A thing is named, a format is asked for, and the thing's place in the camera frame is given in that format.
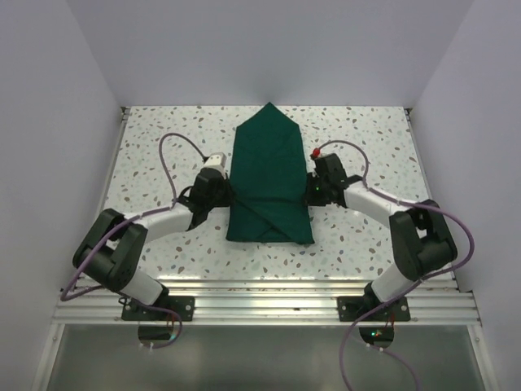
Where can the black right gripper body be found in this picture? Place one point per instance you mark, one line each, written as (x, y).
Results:
(316, 192)

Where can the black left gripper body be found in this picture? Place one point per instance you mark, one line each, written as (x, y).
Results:
(222, 198)

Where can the green surgical cloth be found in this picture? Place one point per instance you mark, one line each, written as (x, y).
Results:
(268, 177)

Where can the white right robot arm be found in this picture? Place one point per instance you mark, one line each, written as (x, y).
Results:
(420, 237)

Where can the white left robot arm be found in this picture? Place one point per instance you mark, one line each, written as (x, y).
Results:
(111, 250)

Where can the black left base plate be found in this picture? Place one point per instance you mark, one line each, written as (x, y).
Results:
(165, 308)

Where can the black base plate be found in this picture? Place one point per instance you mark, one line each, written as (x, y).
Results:
(165, 308)
(353, 308)

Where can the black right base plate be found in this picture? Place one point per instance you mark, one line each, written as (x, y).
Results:
(353, 308)

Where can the aluminium rail frame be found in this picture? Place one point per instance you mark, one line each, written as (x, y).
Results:
(265, 313)

